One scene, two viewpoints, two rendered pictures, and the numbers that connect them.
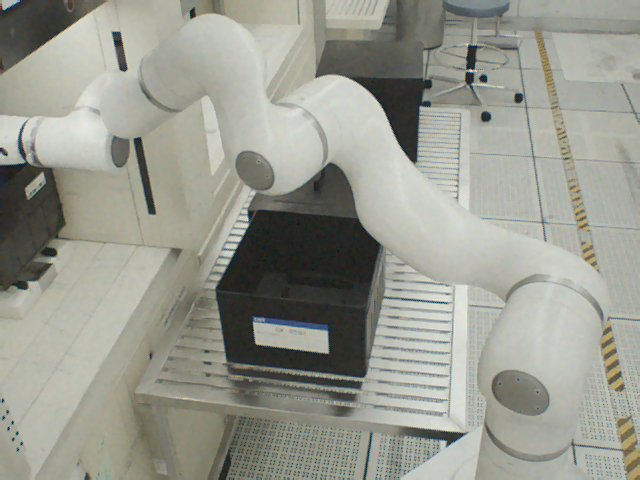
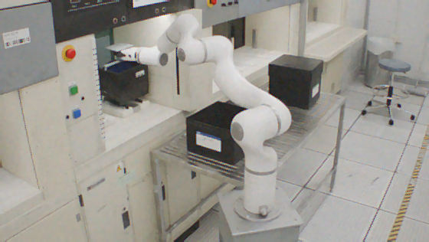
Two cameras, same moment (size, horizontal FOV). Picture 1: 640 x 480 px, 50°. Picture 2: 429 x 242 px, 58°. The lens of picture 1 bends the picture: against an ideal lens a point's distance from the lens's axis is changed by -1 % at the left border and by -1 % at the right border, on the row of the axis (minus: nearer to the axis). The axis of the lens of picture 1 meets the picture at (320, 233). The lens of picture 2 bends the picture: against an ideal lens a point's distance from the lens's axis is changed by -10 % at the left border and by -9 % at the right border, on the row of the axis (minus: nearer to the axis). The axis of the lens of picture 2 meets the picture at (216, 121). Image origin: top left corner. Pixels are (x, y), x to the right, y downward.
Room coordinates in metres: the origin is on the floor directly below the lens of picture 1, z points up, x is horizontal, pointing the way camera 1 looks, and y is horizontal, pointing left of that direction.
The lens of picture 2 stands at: (-0.68, -0.62, 1.73)
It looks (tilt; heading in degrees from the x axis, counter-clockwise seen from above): 24 degrees down; 22
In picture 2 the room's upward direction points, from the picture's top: straight up
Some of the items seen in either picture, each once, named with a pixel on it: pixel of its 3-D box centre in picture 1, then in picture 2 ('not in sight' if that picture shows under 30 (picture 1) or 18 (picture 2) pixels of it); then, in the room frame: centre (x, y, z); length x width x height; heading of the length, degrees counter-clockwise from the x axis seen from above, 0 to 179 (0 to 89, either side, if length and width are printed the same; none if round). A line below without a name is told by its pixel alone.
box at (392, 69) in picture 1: (371, 99); (296, 80); (1.86, -0.16, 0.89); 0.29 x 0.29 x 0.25; 82
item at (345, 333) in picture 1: (307, 288); (224, 131); (1.06, 0.03, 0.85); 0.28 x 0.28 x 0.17; 77
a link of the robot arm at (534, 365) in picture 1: (534, 380); (255, 140); (0.60, -0.26, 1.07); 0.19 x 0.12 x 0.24; 149
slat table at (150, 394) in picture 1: (349, 325); (262, 176); (1.46, -0.07, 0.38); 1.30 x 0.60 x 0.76; 168
